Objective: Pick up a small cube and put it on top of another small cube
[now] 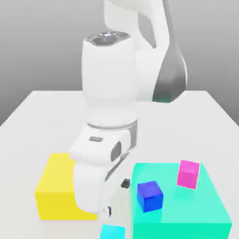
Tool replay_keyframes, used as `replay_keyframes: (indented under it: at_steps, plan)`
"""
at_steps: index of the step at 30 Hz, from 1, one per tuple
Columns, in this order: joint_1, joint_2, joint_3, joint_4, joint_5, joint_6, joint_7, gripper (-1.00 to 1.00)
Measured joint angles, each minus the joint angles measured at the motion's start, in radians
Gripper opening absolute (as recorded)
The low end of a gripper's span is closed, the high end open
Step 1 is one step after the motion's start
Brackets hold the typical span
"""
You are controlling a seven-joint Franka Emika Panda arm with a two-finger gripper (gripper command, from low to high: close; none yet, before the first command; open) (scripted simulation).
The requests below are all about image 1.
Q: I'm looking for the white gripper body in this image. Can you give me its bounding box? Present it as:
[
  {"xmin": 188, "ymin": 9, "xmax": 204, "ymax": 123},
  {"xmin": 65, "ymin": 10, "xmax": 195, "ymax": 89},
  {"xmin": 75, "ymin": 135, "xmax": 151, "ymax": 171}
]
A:
[{"xmin": 73, "ymin": 151, "xmax": 130, "ymax": 215}]

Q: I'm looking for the small cyan cube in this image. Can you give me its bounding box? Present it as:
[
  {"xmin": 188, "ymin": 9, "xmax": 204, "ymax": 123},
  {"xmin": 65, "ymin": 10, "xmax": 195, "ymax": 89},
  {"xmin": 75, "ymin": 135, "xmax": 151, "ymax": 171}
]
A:
[{"xmin": 98, "ymin": 224, "xmax": 126, "ymax": 239}]

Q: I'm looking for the small blue cube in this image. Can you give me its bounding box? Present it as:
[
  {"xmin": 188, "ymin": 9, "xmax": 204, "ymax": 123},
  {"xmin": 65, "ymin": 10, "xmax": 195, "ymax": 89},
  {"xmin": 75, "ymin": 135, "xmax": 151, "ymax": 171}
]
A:
[{"xmin": 136, "ymin": 180, "xmax": 164, "ymax": 214}]

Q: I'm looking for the small magenta cube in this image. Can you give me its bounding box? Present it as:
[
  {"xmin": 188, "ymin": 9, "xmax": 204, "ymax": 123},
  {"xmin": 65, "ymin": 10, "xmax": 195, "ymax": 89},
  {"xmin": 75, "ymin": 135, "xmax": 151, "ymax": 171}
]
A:
[{"xmin": 176, "ymin": 159, "xmax": 201, "ymax": 190}]

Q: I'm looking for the large yellow box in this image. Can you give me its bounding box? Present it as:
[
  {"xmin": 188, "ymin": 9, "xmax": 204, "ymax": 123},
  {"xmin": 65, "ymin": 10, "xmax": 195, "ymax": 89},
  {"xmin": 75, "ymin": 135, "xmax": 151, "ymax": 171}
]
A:
[{"xmin": 35, "ymin": 153, "xmax": 99, "ymax": 221}]

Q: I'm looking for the large teal box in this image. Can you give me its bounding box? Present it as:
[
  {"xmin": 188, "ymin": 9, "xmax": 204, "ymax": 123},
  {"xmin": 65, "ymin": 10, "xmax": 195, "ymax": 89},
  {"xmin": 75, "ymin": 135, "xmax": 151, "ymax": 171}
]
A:
[{"xmin": 131, "ymin": 162, "xmax": 233, "ymax": 239}]

